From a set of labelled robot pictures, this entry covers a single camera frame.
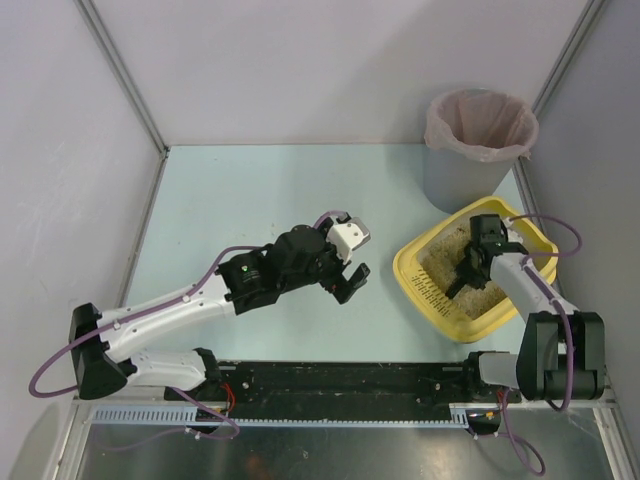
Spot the black litter scoop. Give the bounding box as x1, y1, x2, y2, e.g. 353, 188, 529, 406
445, 276, 468, 299

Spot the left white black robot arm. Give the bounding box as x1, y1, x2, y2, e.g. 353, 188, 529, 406
69, 219, 370, 400

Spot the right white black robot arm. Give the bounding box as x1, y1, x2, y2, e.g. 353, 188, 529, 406
446, 214, 605, 411

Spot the beige cat litter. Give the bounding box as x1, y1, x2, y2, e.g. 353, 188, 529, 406
421, 223, 506, 319

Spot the yellow litter box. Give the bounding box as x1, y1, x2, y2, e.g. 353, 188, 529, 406
391, 195, 559, 344

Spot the grey trash bin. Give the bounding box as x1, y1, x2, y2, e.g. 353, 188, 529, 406
424, 145, 530, 213

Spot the pink bin liner bag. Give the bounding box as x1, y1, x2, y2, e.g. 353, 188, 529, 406
424, 89, 539, 163

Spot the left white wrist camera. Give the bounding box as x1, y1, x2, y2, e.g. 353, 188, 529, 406
326, 217, 371, 265

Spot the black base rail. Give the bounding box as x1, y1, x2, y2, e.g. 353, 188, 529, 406
187, 361, 497, 423

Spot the grey slotted cable duct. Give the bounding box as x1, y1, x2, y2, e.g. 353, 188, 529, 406
89, 402, 496, 430

